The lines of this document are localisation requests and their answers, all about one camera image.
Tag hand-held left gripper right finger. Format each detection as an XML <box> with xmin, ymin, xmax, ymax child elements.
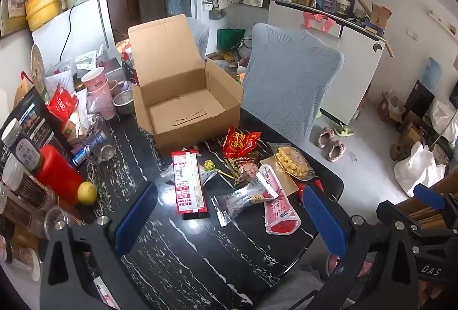
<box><xmin>290</xmin><ymin>185</ymin><xmax>426</xmax><ymax>310</ymax></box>

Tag round woven plate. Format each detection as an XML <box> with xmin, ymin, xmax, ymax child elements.
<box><xmin>30</xmin><ymin>44</ymin><xmax>47</xmax><ymax>89</ymax></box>

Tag yellow pot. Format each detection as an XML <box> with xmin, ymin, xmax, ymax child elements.
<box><xmin>23</xmin><ymin>0</ymin><xmax>73</xmax><ymax>32</ymax></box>

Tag white plastic bag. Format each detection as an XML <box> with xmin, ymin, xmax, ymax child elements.
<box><xmin>394</xmin><ymin>141</ymin><xmax>448</xmax><ymax>198</ymax></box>

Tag red plastic container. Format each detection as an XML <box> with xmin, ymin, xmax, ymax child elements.
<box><xmin>36</xmin><ymin>145</ymin><xmax>85</xmax><ymax>206</ymax></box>

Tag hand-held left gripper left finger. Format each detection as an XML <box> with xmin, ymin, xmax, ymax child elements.
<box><xmin>39</xmin><ymin>181</ymin><xmax>159</xmax><ymax>310</ymax></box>

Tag green yellow lollipop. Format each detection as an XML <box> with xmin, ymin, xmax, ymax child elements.
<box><xmin>204</xmin><ymin>160</ymin><xmax>235</xmax><ymax>179</ymax></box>

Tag light blue covered chair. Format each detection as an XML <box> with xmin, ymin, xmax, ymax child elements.
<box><xmin>186</xmin><ymin>17</ymin><xmax>210</xmax><ymax>57</ymax></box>
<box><xmin>241</xmin><ymin>23</ymin><xmax>345</xmax><ymax>153</ymax></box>

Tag red yellow-print snack bag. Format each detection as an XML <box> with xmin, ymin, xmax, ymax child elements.
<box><xmin>222</xmin><ymin>127</ymin><xmax>262</xmax><ymax>158</ymax></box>

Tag yellow lemon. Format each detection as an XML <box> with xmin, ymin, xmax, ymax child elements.
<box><xmin>78</xmin><ymin>181</ymin><xmax>98</xmax><ymax>205</ymax></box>

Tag cardboard box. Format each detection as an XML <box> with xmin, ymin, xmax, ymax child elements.
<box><xmin>128</xmin><ymin>14</ymin><xmax>244</xmax><ymax>157</ymax></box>

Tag clear silver snack packet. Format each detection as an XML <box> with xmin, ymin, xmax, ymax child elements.
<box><xmin>211</xmin><ymin>186</ymin><xmax>273</xmax><ymax>227</ymax></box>

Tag pink slipper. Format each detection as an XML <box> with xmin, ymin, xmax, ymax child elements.
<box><xmin>315</xmin><ymin>127</ymin><xmax>335</xmax><ymax>149</ymax></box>
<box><xmin>327</xmin><ymin>140</ymin><xmax>347</xmax><ymax>163</ymax></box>

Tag brown spice jar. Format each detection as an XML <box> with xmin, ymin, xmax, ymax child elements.
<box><xmin>2</xmin><ymin>156</ymin><xmax>60</xmax><ymax>211</ymax></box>

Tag red paper packet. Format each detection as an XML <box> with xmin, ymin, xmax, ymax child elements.
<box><xmin>48</xmin><ymin>86</ymin><xmax>78</xmax><ymax>123</ymax></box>

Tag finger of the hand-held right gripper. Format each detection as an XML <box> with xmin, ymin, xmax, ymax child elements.
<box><xmin>376</xmin><ymin>201</ymin><xmax>458</xmax><ymax>246</ymax></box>
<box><xmin>413</xmin><ymin>183</ymin><xmax>458</xmax><ymax>218</ymax></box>

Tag clear bag of yellow puffs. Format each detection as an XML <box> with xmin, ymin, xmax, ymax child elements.
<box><xmin>268</xmin><ymin>143</ymin><xmax>316</xmax><ymax>182</ymax></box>

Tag pink white pouch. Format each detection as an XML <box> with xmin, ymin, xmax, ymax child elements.
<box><xmin>255</xmin><ymin>167</ymin><xmax>302</xmax><ymax>236</ymax></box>

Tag long red white snack packet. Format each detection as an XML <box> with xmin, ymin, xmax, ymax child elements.
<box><xmin>171</xmin><ymin>149</ymin><xmax>210</xmax><ymax>219</ymax></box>

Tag white pillow snack packet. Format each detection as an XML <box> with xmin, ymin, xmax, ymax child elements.
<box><xmin>160</xmin><ymin>163</ymin><xmax>218</xmax><ymax>186</ymax></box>

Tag brown green-edged snack packet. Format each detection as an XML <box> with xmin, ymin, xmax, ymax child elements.
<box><xmin>224</xmin><ymin>155</ymin><xmax>260</xmax><ymax>188</ymax></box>

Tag person's grey trousers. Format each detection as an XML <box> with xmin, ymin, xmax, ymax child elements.
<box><xmin>247</xmin><ymin>263</ymin><xmax>326</xmax><ymax>310</ymax></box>

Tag black printed box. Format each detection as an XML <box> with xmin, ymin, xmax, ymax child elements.
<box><xmin>0</xmin><ymin>86</ymin><xmax>72</xmax><ymax>153</ymax></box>

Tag black kettle cable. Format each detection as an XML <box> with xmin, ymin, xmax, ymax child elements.
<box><xmin>59</xmin><ymin>2</ymin><xmax>81</xmax><ymax>62</ymax></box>

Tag steel bowl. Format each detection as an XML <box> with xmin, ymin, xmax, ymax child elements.
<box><xmin>112</xmin><ymin>90</ymin><xmax>136</xmax><ymax>115</ymax></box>

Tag glass pitcher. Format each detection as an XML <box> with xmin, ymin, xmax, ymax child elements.
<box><xmin>77</xmin><ymin>114</ymin><xmax>117</xmax><ymax>165</ymax></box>

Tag white fridge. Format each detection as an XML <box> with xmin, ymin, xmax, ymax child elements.
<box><xmin>31</xmin><ymin>0</ymin><xmax>119</xmax><ymax>72</ymax></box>

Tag white cabinet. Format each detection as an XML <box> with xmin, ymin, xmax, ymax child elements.
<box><xmin>268</xmin><ymin>0</ymin><xmax>387</xmax><ymax>125</ymax></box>

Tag small red snack packet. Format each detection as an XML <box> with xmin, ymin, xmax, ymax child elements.
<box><xmin>297</xmin><ymin>180</ymin><xmax>325</xmax><ymax>197</ymax></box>

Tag green bag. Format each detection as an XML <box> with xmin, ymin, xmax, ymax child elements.
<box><xmin>217</xmin><ymin>28</ymin><xmax>247</xmax><ymax>49</ymax></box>

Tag gold box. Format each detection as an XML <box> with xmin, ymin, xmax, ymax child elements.
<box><xmin>259</xmin><ymin>157</ymin><xmax>305</xmax><ymax>197</ymax></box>

